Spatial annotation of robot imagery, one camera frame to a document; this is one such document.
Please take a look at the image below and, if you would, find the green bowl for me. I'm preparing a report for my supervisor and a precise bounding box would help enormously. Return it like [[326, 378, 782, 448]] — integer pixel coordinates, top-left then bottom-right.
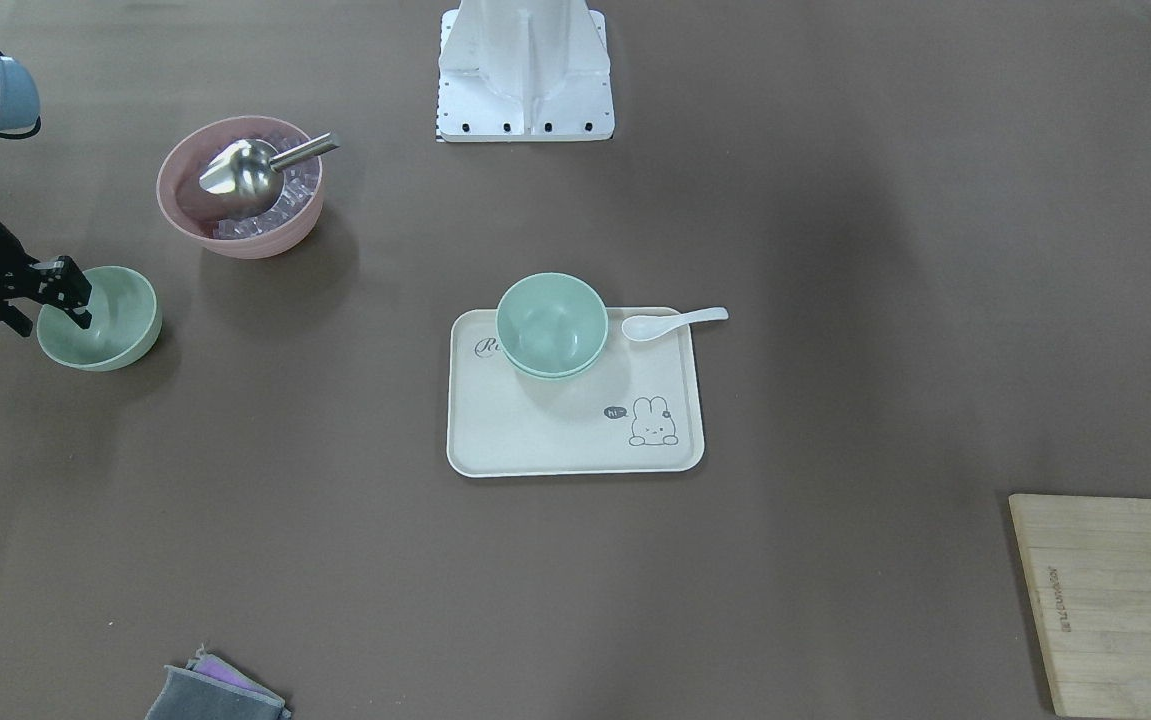
[[506, 357, 599, 381], [35, 266, 163, 372], [494, 271, 610, 372]]

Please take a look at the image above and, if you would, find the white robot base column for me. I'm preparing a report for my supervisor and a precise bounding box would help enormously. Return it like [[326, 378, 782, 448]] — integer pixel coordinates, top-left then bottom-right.
[[435, 1, 616, 143]]

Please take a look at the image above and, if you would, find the pink bowl with ice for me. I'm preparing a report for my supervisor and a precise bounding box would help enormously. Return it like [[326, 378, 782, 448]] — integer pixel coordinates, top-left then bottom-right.
[[157, 116, 326, 261]]

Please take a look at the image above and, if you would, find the metal scoop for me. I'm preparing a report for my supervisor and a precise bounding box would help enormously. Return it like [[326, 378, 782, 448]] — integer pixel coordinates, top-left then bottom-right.
[[197, 132, 340, 219]]

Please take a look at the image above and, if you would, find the bamboo cutting board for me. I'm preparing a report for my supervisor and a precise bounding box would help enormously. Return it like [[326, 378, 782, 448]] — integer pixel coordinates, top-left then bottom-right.
[[1008, 493, 1151, 719]]

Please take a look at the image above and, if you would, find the grey folded cloth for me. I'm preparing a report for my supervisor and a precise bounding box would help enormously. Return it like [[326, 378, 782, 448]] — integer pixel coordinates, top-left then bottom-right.
[[145, 648, 294, 719]]

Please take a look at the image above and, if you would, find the green bowl on tray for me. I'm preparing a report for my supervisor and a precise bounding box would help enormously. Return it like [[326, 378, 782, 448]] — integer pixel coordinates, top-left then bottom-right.
[[506, 357, 599, 381]]

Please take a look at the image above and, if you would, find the white ceramic spoon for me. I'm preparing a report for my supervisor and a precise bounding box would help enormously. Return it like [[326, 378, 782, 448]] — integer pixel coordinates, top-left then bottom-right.
[[622, 307, 729, 342]]

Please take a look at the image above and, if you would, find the cream serving tray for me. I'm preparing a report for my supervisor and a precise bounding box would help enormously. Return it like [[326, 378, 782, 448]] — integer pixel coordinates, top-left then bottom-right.
[[445, 307, 706, 478]]

